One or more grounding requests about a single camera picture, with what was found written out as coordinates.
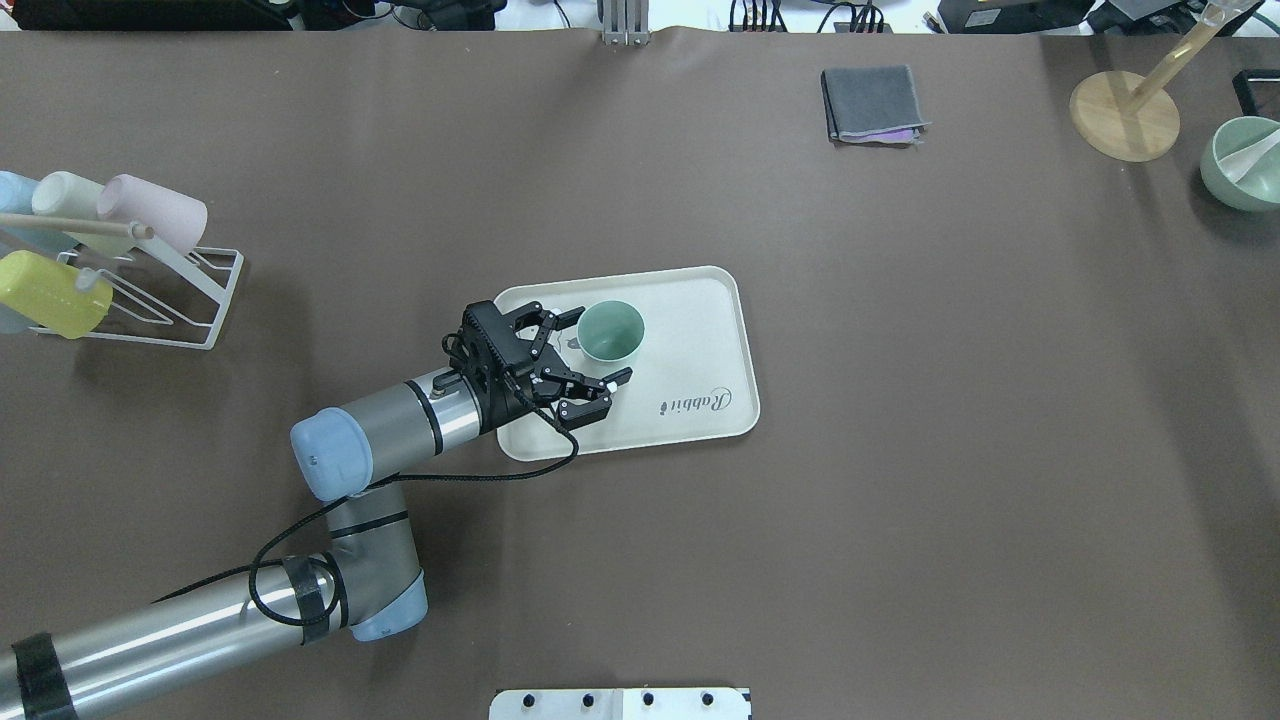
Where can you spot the grey folded cloth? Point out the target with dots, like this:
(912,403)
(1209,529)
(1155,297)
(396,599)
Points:
(861,103)

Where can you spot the aluminium frame post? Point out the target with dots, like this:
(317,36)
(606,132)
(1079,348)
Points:
(624,22)

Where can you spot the white wire cup rack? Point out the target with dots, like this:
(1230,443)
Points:
(161,297)

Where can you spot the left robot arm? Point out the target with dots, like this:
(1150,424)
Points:
(370,581)

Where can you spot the grey-blue cup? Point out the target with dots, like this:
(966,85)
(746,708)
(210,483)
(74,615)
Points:
(12,322)

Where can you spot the cream white cup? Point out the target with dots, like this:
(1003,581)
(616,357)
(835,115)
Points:
(65,195)

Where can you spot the cream rabbit tray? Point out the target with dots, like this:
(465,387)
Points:
(693,374)

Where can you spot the yellow cup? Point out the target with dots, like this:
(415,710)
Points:
(68,301)

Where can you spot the wooden stand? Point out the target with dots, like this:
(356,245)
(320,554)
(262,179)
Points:
(1132,118)

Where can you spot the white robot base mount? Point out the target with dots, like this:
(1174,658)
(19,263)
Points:
(623,703)

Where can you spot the purple cloth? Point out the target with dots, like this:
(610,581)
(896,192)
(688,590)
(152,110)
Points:
(906,136)

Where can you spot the green bowl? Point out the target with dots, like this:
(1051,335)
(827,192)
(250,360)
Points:
(1240,165)

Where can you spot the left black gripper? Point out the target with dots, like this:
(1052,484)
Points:
(503,399)

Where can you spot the pink cup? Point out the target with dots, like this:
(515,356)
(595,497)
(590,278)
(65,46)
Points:
(178,219)

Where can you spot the green cup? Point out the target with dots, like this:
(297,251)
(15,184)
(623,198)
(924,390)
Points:
(610,331)

